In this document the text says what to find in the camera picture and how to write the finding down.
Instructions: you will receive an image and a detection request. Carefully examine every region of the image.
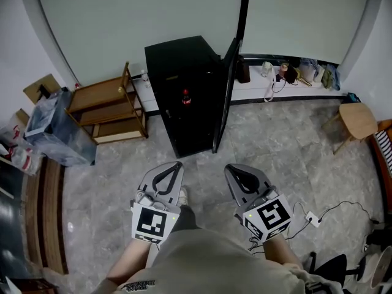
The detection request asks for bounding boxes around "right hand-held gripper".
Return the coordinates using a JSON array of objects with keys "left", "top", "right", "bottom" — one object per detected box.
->
[{"left": 224, "top": 164, "right": 292, "bottom": 243}]

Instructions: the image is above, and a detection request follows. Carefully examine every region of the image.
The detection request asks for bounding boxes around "brown bottle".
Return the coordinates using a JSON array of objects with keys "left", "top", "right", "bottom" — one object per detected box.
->
[{"left": 236, "top": 56, "right": 251, "bottom": 84}]

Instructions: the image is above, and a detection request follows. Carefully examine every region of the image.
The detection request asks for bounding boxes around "person's left forearm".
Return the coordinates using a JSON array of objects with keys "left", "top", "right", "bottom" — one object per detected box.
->
[{"left": 105, "top": 239, "right": 151, "bottom": 289}]

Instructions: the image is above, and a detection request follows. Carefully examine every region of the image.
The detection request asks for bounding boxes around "light blue bag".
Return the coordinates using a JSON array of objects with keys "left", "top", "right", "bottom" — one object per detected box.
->
[{"left": 298, "top": 58, "right": 325, "bottom": 83}]

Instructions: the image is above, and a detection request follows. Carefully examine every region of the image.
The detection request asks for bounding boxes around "person's grey shirt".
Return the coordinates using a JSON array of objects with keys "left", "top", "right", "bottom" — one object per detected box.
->
[{"left": 91, "top": 227, "right": 342, "bottom": 294}]

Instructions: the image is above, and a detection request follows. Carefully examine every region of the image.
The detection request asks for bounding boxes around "striped cushion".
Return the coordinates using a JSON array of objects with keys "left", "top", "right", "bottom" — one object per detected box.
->
[{"left": 375, "top": 129, "right": 392, "bottom": 173}]

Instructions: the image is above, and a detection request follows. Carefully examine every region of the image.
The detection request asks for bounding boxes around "person's right forearm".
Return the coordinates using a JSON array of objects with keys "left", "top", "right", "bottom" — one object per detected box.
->
[{"left": 262, "top": 233, "right": 304, "bottom": 271}]

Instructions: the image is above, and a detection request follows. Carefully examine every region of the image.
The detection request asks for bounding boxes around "person's dark trouser leg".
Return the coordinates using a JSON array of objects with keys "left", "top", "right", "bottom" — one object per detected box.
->
[{"left": 171, "top": 205, "right": 202, "bottom": 234}]

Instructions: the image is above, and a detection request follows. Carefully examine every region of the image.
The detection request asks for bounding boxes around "black chair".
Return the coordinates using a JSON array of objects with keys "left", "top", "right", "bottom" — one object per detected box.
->
[{"left": 306, "top": 251, "right": 368, "bottom": 287}]

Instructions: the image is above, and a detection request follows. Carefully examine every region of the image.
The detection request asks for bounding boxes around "black window post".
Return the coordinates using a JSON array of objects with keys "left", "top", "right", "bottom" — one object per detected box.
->
[{"left": 235, "top": 0, "right": 252, "bottom": 55}]

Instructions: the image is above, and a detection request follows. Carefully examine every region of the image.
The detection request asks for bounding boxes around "green cloth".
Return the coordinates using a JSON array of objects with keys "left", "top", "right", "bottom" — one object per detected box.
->
[{"left": 321, "top": 64, "right": 341, "bottom": 91}]

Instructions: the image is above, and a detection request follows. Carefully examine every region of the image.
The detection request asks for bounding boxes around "cardboard box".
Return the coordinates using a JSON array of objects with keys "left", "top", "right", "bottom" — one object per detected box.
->
[{"left": 23, "top": 73, "right": 62, "bottom": 105}]

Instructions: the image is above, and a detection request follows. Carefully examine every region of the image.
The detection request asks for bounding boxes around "black mini fridge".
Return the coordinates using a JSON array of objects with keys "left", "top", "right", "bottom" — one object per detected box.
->
[{"left": 144, "top": 35, "right": 243, "bottom": 159}]

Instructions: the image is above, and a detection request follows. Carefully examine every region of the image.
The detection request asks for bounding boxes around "clear plastic bag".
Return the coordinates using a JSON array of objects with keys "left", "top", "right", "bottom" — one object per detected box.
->
[{"left": 0, "top": 112, "right": 42, "bottom": 176}]

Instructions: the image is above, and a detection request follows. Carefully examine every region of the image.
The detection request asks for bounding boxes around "person's white shoe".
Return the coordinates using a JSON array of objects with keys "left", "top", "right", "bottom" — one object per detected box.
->
[{"left": 177, "top": 187, "right": 189, "bottom": 207}]

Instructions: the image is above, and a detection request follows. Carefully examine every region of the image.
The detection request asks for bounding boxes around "dark handbag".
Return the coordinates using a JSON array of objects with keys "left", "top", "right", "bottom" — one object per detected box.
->
[{"left": 284, "top": 58, "right": 303, "bottom": 85}]

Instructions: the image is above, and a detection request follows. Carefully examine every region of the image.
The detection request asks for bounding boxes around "wooden shelf rack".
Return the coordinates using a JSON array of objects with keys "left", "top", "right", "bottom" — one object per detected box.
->
[{"left": 64, "top": 61, "right": 149, "bottom": 146}]

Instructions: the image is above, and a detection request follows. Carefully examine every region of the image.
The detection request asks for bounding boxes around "clear water bottle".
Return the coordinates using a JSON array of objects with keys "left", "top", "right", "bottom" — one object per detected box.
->
[{"left": 140, "top": 69, "right": 152, "bottom": 89}]

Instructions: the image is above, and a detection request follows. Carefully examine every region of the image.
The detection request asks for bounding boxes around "white bag strap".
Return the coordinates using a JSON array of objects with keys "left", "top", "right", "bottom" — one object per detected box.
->
[{"left": 263, "top": 67, "right": 287, "bottom": 103}]

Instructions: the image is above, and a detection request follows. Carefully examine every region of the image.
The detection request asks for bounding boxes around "white round fan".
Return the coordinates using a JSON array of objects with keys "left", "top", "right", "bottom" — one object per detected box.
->
[{"left": 369, "top": 245, "right": 392, "bottom": 289}]

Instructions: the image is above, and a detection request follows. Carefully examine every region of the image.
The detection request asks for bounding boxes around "black cable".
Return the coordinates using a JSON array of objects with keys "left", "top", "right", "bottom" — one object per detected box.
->
[{"left": 248, "top": 200, "right": 382, "bottom": 252}]

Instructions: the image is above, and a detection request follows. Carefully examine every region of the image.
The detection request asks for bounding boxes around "curved wooden bench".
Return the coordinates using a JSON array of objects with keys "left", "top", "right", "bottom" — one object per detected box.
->
[{"left": 24, "top": 157, "right": 69, "bottom": 276}]

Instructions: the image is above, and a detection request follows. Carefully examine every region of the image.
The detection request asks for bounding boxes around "white power strip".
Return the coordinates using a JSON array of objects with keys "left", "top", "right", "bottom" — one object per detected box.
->
[{"left": 304, "top": 211, "right": 322, "bottom": 226}]

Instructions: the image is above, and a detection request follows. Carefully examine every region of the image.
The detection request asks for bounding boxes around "plastic wrapped blue box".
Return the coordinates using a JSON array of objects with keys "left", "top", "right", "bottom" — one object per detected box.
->
[{"left": 23, "top": 86, "right": 97, "bottom": 167}]

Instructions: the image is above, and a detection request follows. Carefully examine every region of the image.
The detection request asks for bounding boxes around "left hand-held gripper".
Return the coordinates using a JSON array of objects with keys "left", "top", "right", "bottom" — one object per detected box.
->
[{"left": 130, "top": 161, "right": 185, "bottom": 246}]

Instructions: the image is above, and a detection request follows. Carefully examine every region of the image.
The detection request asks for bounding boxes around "round wooden stool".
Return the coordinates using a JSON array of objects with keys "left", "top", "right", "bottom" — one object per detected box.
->
[{"left": 321, "top": 102, "right": 379, "bottom": 156}]

